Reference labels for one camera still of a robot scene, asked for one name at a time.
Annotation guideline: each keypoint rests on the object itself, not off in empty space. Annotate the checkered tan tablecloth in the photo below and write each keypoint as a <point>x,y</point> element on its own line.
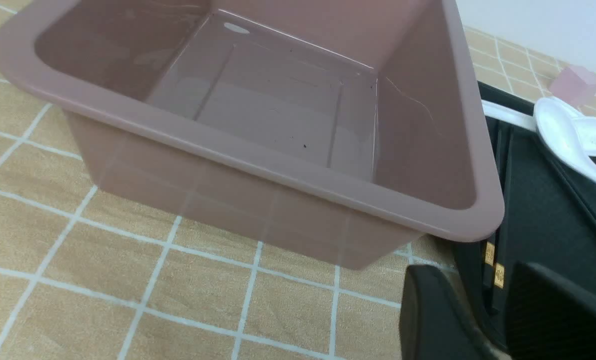
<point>89,275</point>

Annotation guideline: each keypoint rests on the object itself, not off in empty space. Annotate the black plastic tray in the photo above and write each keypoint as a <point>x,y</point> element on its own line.
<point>550,219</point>

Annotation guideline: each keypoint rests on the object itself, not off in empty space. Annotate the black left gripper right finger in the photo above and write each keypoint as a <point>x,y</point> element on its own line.
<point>549,316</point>

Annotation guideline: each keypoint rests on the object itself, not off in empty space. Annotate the pink plastic bin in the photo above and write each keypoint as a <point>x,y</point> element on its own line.
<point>339,130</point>

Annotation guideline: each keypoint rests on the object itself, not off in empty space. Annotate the pink cube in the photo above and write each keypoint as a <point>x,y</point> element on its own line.
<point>574,85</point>

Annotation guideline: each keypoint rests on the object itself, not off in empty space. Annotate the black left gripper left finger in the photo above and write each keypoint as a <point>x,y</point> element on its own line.
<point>433,323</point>

